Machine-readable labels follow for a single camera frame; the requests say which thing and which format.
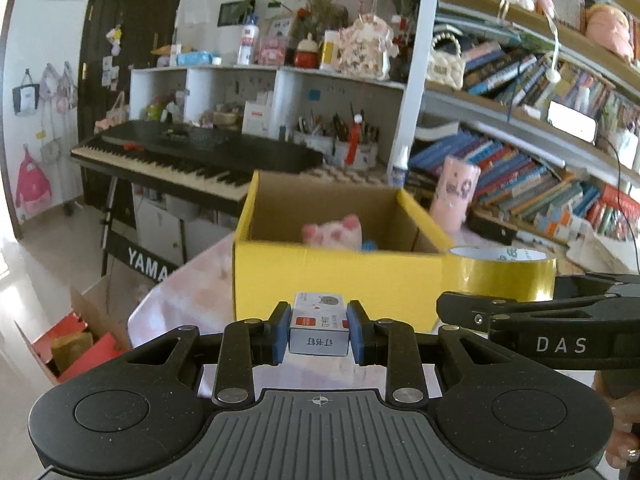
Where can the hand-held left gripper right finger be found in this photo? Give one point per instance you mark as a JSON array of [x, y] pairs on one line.
[[356, 335]]

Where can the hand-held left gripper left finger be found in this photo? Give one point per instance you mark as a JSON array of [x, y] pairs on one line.
[[282, 335]]

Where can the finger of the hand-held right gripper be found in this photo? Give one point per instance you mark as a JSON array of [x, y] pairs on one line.
[[465, 310], [600, 285]]

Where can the small white staples box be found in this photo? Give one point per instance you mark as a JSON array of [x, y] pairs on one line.
[[320, 327]]

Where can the yellow tape roll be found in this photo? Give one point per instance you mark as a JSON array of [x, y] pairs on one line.
[[500, 275]]

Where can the yellow cardboard box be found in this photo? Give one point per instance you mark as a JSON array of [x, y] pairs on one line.
[[265, 275]]

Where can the blue plastic bag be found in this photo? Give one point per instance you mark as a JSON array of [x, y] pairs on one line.
[[370, 246]]

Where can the pink plush toy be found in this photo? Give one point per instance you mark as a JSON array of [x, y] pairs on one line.
[[332, 235]]

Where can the pink checkered cloth desktop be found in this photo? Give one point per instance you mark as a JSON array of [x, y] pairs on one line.
[[160, 305]]

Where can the person's right hand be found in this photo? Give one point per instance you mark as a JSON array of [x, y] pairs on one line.
[[625, 440]]

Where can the pink cylinder cup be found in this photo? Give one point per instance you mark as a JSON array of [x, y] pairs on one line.
[[452, 195]]

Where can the long row of books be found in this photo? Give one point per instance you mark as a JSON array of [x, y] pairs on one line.
[[525, 180]]

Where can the black keyboard stand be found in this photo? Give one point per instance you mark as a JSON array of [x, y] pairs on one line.
[[145, 260]]

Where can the white tablet device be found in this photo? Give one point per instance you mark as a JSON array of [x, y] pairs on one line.
[[572, 121]]

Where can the pen holder with pens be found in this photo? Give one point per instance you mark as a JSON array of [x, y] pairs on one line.
[[350, 150]]

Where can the black electric keyboard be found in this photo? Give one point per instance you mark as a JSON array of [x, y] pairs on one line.
[[200, 160]]

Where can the wooden bookshelf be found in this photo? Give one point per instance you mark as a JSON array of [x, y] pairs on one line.
[[500, 110]]

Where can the cardboard box with red packets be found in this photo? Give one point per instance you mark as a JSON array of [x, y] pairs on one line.
[[80, 345]]

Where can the white box with red label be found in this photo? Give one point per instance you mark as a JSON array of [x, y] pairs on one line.
[[256, 119]]

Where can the short row of books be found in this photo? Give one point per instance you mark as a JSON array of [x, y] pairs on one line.
[[505, 72]]

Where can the white cubby shelf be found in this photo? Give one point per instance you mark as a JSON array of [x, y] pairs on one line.
[[300, 95]]

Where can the white knit bag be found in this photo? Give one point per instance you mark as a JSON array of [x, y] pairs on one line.
[[445, 65]]

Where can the pink plush head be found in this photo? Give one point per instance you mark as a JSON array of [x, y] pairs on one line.
[[607, 30]]

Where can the floral house-shaped bag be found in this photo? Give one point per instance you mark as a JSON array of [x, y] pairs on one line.
[[365, 50]]

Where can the pink patterned box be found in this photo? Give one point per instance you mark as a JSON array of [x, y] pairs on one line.
[[272, 52]]

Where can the red and white figurine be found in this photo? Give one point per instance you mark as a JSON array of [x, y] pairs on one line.
[[306, 52]]

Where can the yellow and white carton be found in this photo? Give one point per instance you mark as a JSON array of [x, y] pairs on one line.
[[329, 50]]

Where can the blue tissue pack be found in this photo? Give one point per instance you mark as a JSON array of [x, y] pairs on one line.
[[197, 58]]

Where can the pink backpack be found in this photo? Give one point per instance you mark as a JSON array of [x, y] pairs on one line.
[[32, 185]]

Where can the white plastic bottle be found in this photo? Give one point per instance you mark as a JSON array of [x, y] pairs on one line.
[[248, 42]]

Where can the hanging pink bags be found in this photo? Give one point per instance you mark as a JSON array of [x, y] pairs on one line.
[[57, 90]]

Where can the dried flower bouquet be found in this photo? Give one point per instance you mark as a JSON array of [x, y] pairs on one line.
[[320, 0]]

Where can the dark door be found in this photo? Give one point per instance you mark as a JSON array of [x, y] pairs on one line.
[[125, 35]]

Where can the dark tote bag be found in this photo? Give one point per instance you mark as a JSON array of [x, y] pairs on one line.
[[26, 97]]

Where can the black picture frame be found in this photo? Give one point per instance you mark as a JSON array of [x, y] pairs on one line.
[[231, 15]]

